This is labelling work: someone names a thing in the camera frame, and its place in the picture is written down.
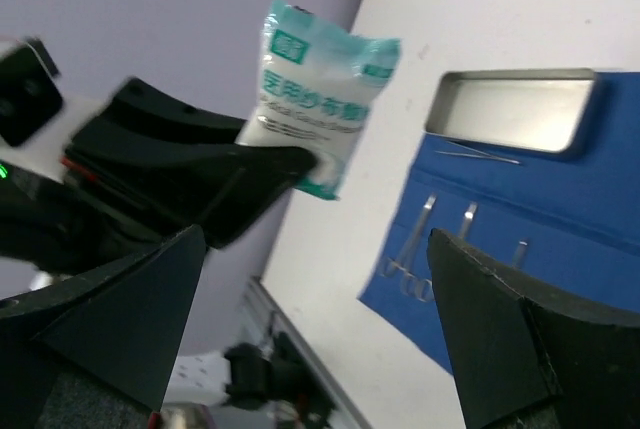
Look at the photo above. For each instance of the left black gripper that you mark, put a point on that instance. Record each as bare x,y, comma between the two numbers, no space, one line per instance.
107,207

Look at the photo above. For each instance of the green white gauze packet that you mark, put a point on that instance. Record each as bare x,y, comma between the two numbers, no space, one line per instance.
316,86

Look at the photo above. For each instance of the metal instrument tray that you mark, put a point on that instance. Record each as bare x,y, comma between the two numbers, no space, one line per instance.
542,111

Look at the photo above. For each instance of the steel hemostat forceps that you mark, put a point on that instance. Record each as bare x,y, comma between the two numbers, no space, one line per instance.
443,245

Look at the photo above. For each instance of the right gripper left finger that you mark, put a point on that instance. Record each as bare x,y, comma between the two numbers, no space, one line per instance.
97,350

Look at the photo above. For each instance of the aluminium extrusion rail frame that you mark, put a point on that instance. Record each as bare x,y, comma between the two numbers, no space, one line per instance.
197,384

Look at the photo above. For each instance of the blue surgical drape cloth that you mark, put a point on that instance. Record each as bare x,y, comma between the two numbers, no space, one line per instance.
580,215

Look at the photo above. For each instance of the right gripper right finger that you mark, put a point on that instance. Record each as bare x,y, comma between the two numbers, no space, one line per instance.
526,354

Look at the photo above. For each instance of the thin steel probe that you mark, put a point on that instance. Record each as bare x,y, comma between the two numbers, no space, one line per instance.
479,155

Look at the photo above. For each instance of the steel needle holder forceps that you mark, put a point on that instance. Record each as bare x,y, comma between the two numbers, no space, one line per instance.
410,284

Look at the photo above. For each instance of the steel surgical scissors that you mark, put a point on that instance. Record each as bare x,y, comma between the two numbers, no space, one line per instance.
520,253

